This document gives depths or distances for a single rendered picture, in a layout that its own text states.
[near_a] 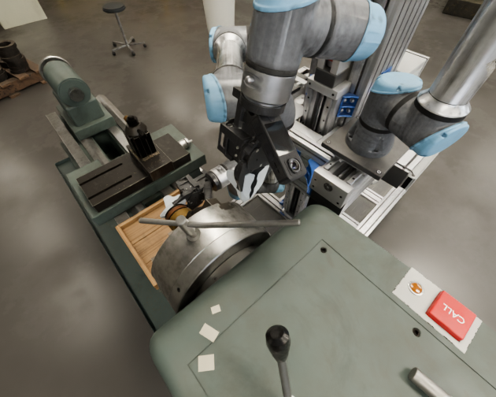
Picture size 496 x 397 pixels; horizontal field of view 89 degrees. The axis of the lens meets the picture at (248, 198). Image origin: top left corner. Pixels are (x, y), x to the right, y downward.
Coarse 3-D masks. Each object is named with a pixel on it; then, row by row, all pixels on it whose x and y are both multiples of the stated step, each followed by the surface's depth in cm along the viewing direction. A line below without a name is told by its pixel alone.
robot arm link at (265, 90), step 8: (248, 72) 35; (256, 72) 33; (248, 80) 34; (256, 80) 34; (264, 80) 33; (272, 80) 33; (280, 80) 33; (288, 80) 34; (240, 88) 37; (248, 88) 35; (256, 88) 34; (264, 88) 34; (272, 88) 34; (280, 88) 34; (288, 88) 35; (248, 96) 36; (256, 96) 35; (264, 96) 35; (272, 96) 35; (280, 96) 35; (288, 96) 36; (264, 104) 36; (272, 104) 36; (280, 104) 36
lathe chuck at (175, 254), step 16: (208, 208) 63; (240, 208) 69; (176, 240) 58; (208, 240) 57; (160, 256) 60; (176, 256) 57; (192, 256) 56; (160, 272) 60; (176, 272) 57; (160, 288) 63
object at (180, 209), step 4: (176, 204) 78; (180, 204) 79; (172, 208) 77; (176, 208) 77; (180, 208) 77; (184, 208) 77; (188, 208) 78; (168, 212) 76; (172, 212) 76; (176, 212) 75; (180, 212) 75; (184, 212) 76; (168, 216) 76; (172, 216) 75; (176, 216) 75; (184, 216) 74; (172, 228) 74
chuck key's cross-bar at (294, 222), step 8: (160, 224) 53; (168, 224) 53; (176, 224) 52; (192, 224) 52; (200, 224) 51; (208, 224) 51; (216, 224) 50; (224, 224) 49; (232, 224) 49; (240, 224) 48; (248, 224) 47; (256, 224) 47; (264, 224) 46; (272, 224) 46; (280, 224) 45; (288, 224) 44; (296, 224) 44
